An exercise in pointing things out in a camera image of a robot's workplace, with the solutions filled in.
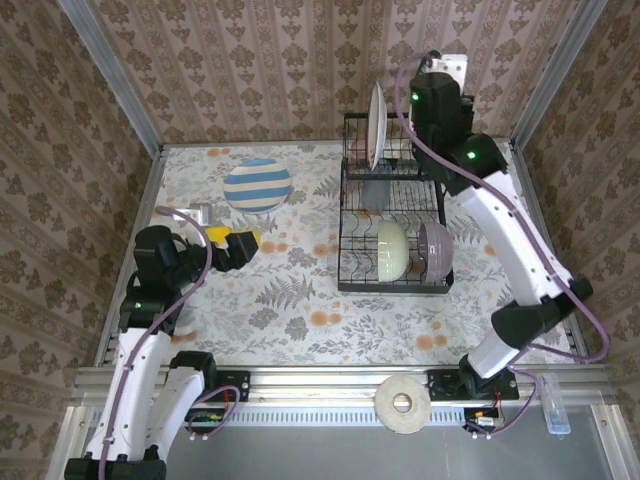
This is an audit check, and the white plate orange sunburst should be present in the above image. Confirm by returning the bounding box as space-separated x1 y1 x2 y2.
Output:
367 80 389 171

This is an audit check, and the black wire dish rack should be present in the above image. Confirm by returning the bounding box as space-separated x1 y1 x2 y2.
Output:
337 112 464 296

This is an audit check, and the clear plastic cup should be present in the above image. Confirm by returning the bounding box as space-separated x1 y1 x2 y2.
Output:
360 177 391 211

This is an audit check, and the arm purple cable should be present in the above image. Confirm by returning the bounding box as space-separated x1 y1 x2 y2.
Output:
97 205 235 480
394 49 612 441

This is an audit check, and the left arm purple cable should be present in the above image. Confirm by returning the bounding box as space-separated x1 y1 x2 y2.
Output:
97 205 235 480

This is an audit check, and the grey tape roll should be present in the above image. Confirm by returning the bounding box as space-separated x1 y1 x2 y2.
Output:
374 374 432 435

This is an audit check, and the small controller board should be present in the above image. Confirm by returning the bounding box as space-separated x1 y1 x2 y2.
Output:
464 407 504 431
184 407 226 434

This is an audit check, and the clear plastic box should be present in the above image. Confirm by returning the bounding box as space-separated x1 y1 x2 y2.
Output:
539 373 573 435

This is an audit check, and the pale green bowl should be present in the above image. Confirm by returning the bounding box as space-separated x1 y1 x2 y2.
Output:
375 219 412 282

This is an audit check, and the aluminium table side rail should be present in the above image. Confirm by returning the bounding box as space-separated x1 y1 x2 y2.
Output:
509 142 591 364
94 144 169 369

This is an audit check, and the aluminium frame post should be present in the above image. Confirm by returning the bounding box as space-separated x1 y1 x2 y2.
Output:
57 0 166 154
509 0 609 146

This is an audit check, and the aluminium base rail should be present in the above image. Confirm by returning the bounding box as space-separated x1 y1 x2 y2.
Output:
74 367 611 401

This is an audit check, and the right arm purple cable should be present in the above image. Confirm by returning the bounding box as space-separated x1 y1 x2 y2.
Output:
394 49 612 441

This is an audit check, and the purple bowl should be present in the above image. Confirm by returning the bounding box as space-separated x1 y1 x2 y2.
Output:
417 221 455 282

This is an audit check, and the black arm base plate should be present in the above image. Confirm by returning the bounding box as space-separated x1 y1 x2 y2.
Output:
214 369 251 404
427 369 519 402

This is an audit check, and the pink transparent tumbler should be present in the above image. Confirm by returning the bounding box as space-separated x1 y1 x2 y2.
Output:
344 138 371 196

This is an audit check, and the perforated metal cable tray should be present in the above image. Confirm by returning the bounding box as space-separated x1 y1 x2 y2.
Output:
169 402 471 426

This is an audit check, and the floral tablecloth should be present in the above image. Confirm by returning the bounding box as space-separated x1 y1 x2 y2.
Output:
112 142 574 366

